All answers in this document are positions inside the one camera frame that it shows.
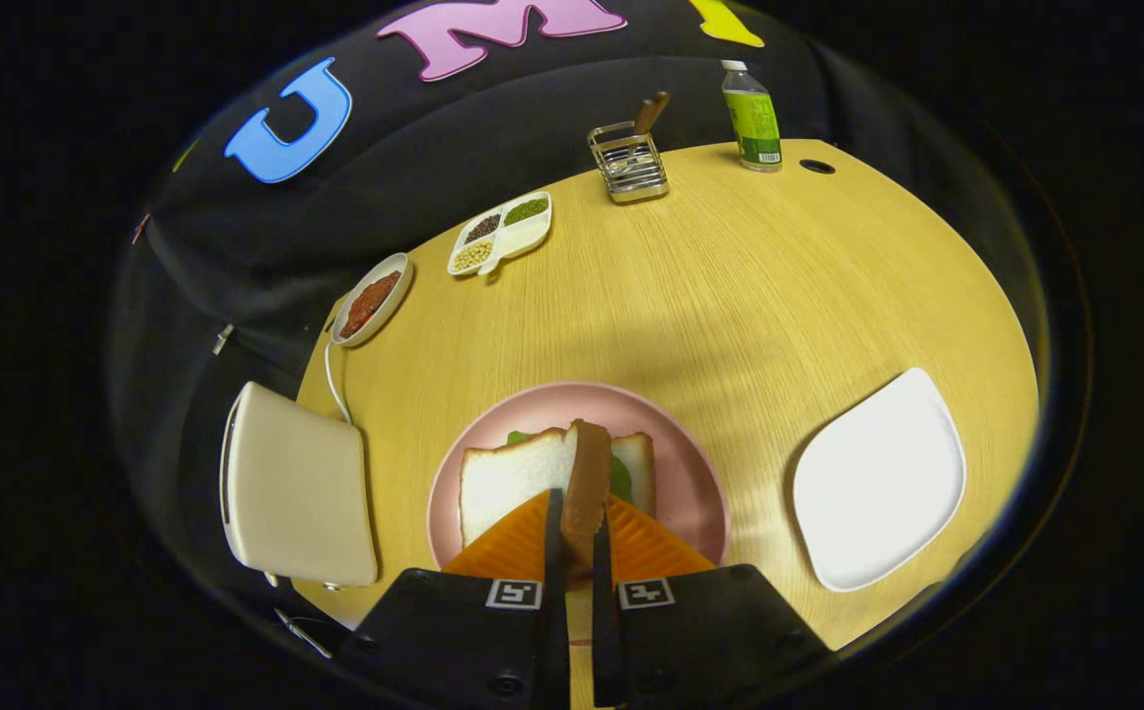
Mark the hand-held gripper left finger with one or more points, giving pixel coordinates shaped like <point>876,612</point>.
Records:
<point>554,631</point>

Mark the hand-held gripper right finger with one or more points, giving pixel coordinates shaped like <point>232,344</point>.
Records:
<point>607,641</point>

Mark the brown crust bread slice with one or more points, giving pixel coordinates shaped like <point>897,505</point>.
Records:
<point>587,483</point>

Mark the green lettuce leaf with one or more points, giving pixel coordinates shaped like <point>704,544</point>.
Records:
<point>621,480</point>

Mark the white bread slice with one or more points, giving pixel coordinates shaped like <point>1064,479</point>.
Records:
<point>508,488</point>

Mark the pink round plate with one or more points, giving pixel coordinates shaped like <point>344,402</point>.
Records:
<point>680,473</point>

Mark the white toaster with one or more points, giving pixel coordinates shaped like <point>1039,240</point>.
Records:
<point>301,493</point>

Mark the white square plate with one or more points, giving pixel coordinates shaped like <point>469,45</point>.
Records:
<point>878,483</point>

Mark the red-brown meat slice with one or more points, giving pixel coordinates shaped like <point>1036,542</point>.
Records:
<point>370,304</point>

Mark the round grey plate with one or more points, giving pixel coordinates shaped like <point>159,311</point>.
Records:
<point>396,286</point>

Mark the pile of yellow soybeans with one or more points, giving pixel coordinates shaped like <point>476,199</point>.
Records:
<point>472,255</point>

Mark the white divided dish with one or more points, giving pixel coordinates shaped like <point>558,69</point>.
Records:
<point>523,237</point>

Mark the pile of dark beans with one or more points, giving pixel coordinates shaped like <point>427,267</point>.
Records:
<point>482,229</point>

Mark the pile of green beans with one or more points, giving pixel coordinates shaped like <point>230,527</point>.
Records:
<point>526,210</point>

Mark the silver cloth clip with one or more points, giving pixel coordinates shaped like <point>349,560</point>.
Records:
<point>223,339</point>

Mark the green label plastic bottle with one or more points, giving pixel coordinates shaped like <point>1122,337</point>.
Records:
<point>754,123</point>

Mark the orange cloth clip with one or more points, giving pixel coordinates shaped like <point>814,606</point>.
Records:
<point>141,229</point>

